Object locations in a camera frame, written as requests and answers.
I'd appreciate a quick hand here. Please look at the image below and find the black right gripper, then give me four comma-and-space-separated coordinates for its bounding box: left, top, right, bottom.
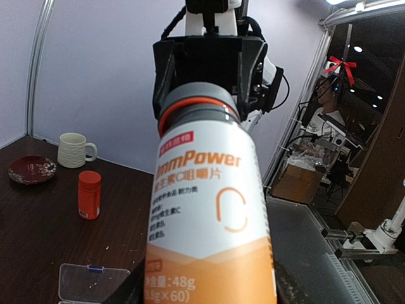
152, 35, 268, 122

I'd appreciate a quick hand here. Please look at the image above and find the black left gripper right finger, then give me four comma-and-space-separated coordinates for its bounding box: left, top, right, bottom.
272, 250, 317, 304

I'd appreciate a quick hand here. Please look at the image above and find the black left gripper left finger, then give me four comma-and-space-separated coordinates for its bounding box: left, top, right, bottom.
104, 258, 146, 304

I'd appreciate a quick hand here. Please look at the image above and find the grey bottle cap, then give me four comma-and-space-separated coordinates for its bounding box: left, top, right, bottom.
158, 82, 240, 120

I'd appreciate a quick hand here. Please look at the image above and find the clear plastic pill organizer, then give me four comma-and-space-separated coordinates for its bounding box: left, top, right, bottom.
58, 263, 130, 303

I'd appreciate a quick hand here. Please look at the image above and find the grey capped vitamin bottle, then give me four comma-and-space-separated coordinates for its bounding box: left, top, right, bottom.
144, 81, 279, 304

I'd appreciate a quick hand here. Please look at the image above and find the orange pill bottle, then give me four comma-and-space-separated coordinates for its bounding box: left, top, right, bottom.
78, 170, 102, 220

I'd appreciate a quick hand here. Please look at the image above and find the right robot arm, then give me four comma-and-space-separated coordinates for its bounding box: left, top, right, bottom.
153, 35, 284, 135

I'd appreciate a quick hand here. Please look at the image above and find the cardboard box in background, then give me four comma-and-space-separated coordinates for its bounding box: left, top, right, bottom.
271, 165, 323, 205

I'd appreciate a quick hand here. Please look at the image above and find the seated person in background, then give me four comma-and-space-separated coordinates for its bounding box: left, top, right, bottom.
306, 76, 345, 137

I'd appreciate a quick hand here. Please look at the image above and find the red ribbon bow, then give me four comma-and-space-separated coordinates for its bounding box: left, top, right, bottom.
323, 56, 358, 87

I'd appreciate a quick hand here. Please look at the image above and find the cream ribbed ceramic mug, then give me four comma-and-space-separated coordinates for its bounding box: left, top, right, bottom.
57, 132, 97, 169

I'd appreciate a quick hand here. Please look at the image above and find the red floral saucer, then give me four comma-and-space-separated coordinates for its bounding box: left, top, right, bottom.
7, 156, 57, 185

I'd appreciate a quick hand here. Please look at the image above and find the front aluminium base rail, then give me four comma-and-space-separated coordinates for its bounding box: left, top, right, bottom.
265, 196, 399, 304

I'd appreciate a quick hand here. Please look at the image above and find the black camera cable right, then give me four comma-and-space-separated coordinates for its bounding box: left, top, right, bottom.
161, 0, 290, 110

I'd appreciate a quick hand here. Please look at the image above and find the aluminium frame post right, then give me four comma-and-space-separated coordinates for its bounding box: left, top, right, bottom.
25, 0, 56, 137

